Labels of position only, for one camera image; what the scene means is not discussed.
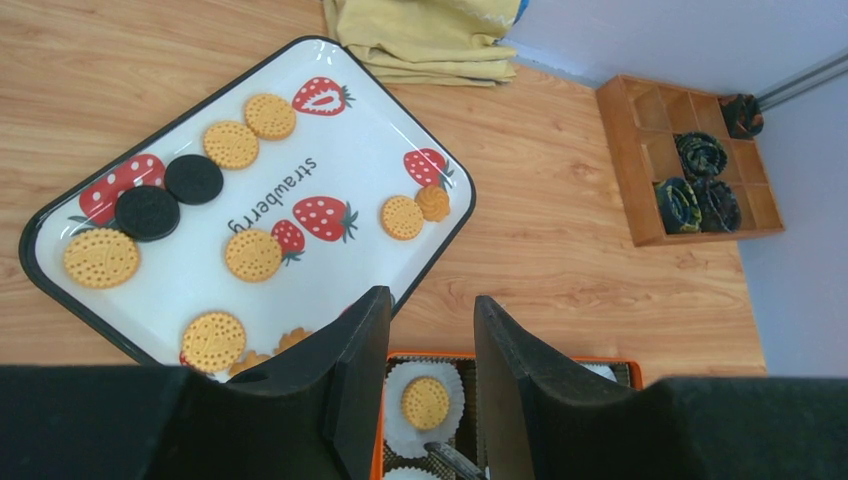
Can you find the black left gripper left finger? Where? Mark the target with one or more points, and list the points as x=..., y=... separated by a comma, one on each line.
x=310, y=412

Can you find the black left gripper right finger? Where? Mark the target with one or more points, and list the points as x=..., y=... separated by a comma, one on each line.
x=544, y=416

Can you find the metal tongs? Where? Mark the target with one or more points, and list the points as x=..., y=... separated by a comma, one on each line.
x=455, y=461

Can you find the round yellow cookie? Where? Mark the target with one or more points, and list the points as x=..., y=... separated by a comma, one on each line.
x=230, y=145
x=101, y=258
x=270, y=117
x=425, y=403
x=213, y=342
x=401, y=218
x=253, y=255

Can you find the orange compartment cookie box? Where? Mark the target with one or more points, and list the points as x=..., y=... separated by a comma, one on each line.
x=468, y=438

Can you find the white strawberry tray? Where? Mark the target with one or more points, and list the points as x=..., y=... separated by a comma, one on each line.
x=319, y=193

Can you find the black sandwich cookie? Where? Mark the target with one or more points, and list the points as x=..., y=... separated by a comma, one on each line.
x=147, y=213
x=193, y=179

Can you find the flower yellow cookie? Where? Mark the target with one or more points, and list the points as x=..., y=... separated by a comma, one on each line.
x=251, y=359
x=290, y=339

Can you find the white paper cup front left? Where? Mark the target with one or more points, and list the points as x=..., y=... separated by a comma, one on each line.
x=409, y=473

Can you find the white paper cup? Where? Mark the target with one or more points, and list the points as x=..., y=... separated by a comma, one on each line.
x=398, y=433
x=409, y=473

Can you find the white paper cup back left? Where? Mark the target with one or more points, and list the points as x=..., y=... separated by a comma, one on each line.
x=398, y=433

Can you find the swirl yellow cookie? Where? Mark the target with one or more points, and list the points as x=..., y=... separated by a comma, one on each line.
x=434, y=203

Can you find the wooden compartment organizer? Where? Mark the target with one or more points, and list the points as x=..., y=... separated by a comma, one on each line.
x=640, y=118

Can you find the dark rolled item in corner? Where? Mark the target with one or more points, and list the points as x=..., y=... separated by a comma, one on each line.
x=742, y=115

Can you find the folded yellow cloth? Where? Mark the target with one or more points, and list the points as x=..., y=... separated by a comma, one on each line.
x=450, y=43

